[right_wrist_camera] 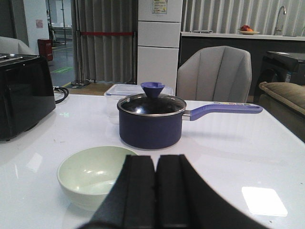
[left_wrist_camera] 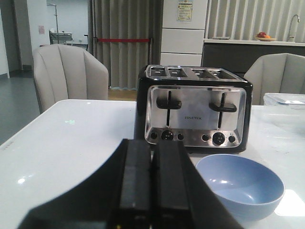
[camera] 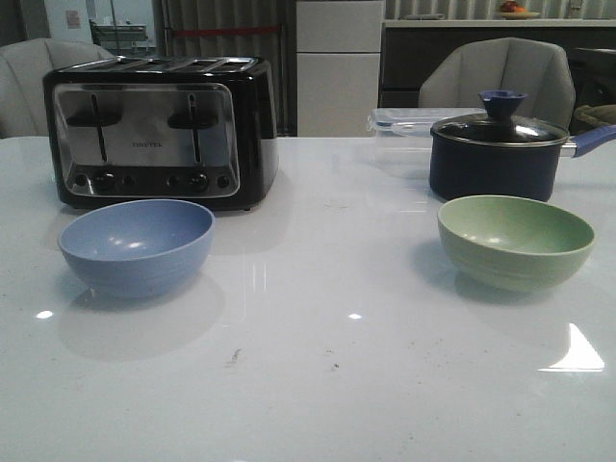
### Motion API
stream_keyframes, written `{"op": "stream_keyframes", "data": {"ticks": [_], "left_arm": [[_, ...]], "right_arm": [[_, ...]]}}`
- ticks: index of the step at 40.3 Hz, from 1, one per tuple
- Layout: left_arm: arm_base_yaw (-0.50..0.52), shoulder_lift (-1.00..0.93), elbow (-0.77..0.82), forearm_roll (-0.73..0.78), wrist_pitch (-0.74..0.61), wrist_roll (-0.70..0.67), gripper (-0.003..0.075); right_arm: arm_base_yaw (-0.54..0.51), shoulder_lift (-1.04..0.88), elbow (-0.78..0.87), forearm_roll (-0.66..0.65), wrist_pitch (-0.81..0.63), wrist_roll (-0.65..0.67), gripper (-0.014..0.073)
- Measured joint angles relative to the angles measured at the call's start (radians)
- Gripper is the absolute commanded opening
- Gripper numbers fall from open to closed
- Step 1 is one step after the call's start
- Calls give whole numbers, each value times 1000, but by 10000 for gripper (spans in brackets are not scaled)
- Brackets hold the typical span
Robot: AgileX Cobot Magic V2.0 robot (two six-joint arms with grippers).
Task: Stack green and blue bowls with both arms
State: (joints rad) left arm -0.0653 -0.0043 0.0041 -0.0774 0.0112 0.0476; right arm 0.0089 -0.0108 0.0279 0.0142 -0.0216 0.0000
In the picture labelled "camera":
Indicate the clear plastic food container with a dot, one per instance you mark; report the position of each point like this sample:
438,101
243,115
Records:
402,138

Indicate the grey chair right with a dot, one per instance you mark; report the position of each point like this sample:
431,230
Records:
538,69

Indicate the grey chair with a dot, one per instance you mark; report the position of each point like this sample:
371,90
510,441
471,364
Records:
538,69
23,66

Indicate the black chrome four-slot toaster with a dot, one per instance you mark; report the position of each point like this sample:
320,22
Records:
197,129

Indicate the grey chair left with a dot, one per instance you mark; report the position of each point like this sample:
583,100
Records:
23,66

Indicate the fruit bowl on counter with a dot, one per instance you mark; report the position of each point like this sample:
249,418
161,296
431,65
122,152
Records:
512,10

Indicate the woven basket at right edge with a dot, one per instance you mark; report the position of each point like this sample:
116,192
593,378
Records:
590,117

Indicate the green bowl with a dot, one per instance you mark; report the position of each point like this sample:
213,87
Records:
513,243

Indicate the dark counter with white top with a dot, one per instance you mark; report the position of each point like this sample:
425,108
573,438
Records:
412,49

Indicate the dark blue saucepan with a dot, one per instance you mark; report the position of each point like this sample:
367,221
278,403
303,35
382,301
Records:
463,168

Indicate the glass pot lid blue knob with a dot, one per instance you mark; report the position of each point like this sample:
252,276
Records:
499,124

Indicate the blue bowl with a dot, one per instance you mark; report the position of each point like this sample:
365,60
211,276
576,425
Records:
140,248

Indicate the white cabinet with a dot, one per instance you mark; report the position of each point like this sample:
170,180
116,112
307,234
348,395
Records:
338,51

